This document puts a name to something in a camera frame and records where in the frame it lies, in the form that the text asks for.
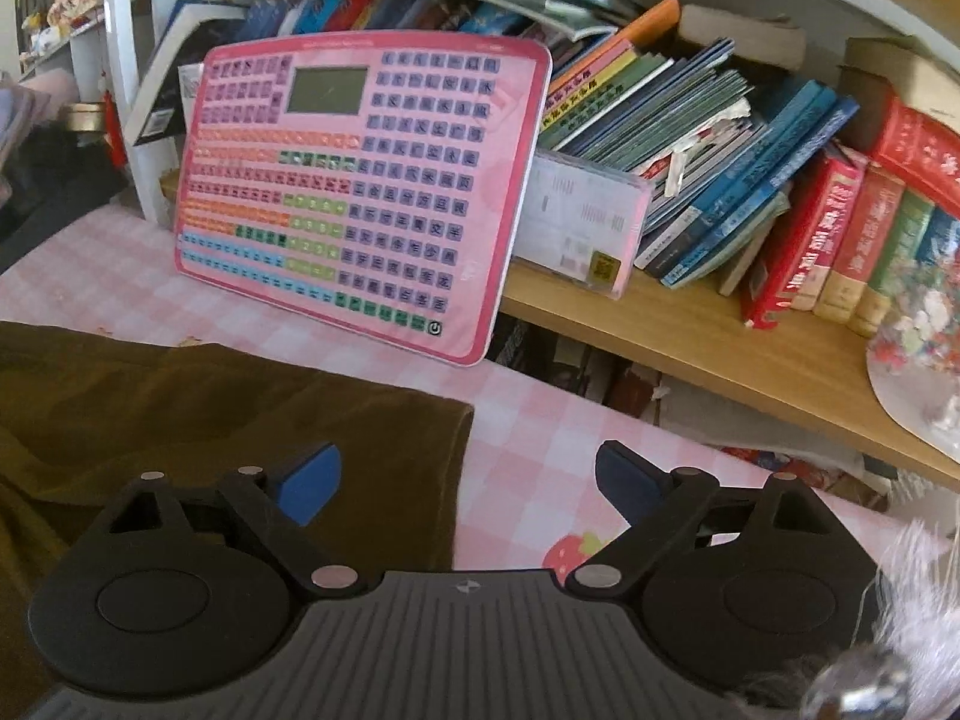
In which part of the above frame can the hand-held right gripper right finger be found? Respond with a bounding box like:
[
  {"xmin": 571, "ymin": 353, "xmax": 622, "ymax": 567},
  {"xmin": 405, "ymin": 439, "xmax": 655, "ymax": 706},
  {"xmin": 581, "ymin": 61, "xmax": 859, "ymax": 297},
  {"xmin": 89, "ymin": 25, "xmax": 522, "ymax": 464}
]
[{"xmin": 564, "ymin": 441, "xmax": 833, "ymax": 602}]

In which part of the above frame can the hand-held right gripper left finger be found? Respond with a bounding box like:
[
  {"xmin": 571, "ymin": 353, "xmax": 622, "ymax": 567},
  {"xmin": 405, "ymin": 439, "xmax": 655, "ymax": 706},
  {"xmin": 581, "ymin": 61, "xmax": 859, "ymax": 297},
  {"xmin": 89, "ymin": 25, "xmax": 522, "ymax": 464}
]
[{"xmin": 105, "ymin": 444, "xmax": 370, "ymax": 602}]

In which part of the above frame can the brown corduroy garment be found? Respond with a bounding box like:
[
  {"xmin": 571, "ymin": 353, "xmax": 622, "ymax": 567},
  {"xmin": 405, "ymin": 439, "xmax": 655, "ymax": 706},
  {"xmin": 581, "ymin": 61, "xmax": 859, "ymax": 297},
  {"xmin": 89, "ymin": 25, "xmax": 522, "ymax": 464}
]
[{"xmin": 0, "ymin": 321, "xmax": 475, "ymax": 720}]

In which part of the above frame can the pink cartoon desk mat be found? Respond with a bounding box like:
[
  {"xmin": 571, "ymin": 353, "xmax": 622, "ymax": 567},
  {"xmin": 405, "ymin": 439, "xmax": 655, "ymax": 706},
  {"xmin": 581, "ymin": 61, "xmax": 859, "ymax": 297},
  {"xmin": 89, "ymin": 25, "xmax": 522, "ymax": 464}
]
[{"xmin": 0, "ymin": 206, "xmax": 931, "ymax": 593}]

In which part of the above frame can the clear plastic card box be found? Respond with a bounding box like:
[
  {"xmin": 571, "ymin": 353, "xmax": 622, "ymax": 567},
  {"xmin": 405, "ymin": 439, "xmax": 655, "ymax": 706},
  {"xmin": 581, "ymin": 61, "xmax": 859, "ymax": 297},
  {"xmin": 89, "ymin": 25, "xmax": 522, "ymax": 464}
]
[{"xmin": 514, "ymin": 150, "xmax": 653, "ymax": 301}]

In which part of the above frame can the thick red dictionary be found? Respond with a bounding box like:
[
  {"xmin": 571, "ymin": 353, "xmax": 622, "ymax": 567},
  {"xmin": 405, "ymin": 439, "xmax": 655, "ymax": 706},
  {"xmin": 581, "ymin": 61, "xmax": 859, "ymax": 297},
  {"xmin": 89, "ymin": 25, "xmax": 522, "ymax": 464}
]
[{"xmin": 741, "ymin": 150, "xmax": 869, "ymax": 329}]

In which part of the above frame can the pink learning keyboard toy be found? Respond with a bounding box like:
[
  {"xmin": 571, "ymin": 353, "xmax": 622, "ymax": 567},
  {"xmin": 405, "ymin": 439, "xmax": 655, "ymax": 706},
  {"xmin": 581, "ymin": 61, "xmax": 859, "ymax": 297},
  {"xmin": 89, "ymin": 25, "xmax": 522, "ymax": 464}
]
[{"xmin": 172, "ymin": 30, "xmax": 554, "ymax": 368}]

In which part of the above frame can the white fluffy cuff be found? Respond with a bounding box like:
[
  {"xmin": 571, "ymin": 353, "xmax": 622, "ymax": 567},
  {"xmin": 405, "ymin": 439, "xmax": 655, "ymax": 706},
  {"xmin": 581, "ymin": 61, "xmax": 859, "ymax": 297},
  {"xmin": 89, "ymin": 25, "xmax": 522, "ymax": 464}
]
[{"xmin": 862, "ymin": 517, "xmax": 960, "ymax": 720}]

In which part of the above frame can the red dictionary with beige base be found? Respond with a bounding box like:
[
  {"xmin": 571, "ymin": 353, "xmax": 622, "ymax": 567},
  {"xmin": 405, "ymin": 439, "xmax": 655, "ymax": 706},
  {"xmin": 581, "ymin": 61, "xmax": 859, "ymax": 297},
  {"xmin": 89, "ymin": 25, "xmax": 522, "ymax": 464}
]
[{"xmin": 814, "ymin": 165, "xmax": 906, "ymax": 321}]

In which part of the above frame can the leaning stack of thin books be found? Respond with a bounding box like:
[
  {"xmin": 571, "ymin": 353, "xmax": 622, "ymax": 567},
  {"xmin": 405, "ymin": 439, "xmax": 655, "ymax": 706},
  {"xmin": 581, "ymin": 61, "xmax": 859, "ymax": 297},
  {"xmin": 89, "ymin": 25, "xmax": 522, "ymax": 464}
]
[{"xmin": 540, "ymin": 0, "xmax": 861, "ymax": 292}]

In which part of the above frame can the green dictionary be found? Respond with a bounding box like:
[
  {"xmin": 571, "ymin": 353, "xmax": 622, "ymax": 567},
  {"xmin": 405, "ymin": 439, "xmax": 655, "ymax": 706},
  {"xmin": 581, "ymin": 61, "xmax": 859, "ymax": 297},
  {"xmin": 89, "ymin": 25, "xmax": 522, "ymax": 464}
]
[{"xmin": 847, "ymin": 187, "xmax": 936, "ymax": 338}]

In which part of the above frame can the black pad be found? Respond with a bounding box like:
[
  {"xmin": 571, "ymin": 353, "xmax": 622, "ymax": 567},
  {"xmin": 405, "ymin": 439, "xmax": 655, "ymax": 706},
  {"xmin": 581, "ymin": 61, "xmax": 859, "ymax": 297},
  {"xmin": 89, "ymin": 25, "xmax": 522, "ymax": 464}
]
[{"xmin": 0, "ymin": 127, "xmax": 128, "ymax": 271}]

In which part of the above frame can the red tassel charm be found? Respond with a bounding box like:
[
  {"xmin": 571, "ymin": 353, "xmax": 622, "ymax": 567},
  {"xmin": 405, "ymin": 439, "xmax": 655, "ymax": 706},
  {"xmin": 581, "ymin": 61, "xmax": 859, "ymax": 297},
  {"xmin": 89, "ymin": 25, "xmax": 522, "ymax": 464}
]
[{"xmin": 105, "ymin": 90, "xmax": 128, "ymax": 166}]

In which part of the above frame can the gold round tin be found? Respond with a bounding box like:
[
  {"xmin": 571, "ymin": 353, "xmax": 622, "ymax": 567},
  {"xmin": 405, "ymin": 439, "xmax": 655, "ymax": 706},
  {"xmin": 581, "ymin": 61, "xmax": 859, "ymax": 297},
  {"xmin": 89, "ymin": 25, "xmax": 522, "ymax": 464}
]
[{"xmin": 58, "ymin": 101, "xmax": 110, "ymax": 137}]

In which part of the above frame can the flat-lying red book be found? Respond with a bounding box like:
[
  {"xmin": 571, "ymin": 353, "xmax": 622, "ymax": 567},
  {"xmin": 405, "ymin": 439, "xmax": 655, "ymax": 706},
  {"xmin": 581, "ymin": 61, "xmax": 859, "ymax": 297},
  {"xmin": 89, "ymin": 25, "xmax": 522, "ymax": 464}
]
[{"xmin": 870, "ymin": 94, "xmax": 960, "ymax": 197}]

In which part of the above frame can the worn grey book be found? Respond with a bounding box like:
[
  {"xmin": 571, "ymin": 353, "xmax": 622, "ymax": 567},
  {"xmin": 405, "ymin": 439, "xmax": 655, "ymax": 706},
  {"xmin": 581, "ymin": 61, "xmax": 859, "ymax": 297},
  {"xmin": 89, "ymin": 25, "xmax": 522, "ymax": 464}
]
[{"xmin": 679, "ymin": 4, "xmax": 809, "ymax": 72}]

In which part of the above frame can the lavender cloth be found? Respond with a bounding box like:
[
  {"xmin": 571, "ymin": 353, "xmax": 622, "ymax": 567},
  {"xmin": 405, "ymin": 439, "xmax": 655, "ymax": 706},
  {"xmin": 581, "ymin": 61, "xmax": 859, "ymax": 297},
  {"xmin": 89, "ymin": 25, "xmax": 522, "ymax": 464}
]
[{"xmin": 0, "ymin": 71, "xmax": 72, "ymax": 188}]

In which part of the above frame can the old beige book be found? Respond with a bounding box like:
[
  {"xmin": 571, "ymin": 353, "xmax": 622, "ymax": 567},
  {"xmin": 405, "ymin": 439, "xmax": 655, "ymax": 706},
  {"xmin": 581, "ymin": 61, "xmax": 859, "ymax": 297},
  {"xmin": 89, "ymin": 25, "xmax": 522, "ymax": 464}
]
[{"xmin": 836, "ymin": 37, "xmax": 960, "ymax": 130}]

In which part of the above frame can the white metal shelf frame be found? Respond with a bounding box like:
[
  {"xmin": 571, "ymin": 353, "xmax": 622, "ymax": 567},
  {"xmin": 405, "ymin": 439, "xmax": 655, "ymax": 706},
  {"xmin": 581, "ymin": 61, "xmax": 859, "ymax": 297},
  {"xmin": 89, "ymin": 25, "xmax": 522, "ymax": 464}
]
[{"xmin": 101, "ymin": 0, "xmax": 181, "ymax": 230}]

